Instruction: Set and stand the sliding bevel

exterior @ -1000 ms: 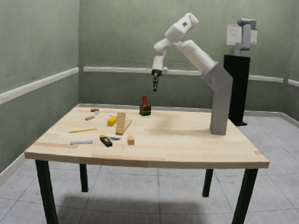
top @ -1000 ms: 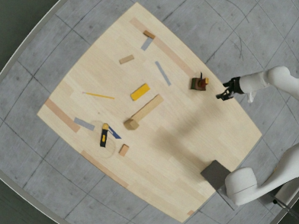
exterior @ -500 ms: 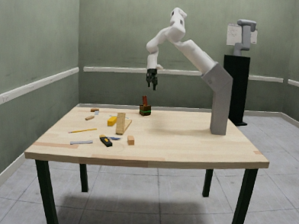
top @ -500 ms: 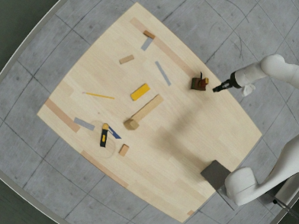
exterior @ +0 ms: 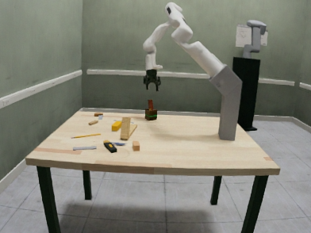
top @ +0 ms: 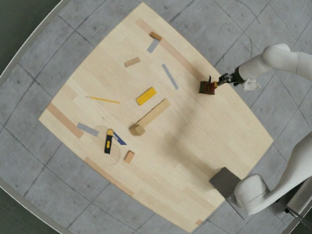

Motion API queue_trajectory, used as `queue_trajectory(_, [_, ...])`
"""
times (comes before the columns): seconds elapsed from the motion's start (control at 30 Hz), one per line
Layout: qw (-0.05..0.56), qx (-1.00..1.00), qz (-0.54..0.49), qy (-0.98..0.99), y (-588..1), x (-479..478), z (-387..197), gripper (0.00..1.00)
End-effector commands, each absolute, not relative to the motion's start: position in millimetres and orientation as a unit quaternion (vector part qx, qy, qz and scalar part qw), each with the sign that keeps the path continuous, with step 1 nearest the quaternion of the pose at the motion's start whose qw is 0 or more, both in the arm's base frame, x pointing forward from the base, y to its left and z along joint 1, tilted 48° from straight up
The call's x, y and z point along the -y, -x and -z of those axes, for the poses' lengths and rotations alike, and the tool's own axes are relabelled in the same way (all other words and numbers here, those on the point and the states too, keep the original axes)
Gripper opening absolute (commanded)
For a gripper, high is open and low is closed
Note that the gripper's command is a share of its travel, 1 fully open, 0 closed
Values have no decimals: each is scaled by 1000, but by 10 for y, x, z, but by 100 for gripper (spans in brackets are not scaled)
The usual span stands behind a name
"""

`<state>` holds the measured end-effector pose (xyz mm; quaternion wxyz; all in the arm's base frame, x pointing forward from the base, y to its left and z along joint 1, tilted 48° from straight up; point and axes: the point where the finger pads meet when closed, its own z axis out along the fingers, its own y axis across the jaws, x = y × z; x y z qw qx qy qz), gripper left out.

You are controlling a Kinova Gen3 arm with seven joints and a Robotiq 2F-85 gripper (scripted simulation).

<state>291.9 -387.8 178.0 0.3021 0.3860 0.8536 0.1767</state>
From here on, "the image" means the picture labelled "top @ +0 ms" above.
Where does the yellow rectangular block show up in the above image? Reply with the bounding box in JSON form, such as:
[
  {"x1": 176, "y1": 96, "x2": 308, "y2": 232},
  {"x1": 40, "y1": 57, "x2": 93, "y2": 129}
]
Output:
[{"x1": 136, "y1": 87, "x2": 157, "y2": 106}]

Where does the grey flat bar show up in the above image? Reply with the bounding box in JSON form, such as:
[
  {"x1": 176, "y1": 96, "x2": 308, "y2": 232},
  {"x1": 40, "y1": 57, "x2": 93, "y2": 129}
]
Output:
[
  {"x1": 77, "y1": 123, "x2": 99, "y2": 137},
  {"x1": 162, "y1": 63, "x2": 179, "y2": 90}
]

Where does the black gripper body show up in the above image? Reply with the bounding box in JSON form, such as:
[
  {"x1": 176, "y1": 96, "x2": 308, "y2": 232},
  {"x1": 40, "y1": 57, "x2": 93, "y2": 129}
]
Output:
[{"x1": 230, "y1": 66, "x2": 245, "y2": 83}]

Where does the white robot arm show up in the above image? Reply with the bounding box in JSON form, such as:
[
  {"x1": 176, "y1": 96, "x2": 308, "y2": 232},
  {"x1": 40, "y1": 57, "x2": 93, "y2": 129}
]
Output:
[{"x1": 234, "y1": 43, "x2": 312, "y2": 215}]

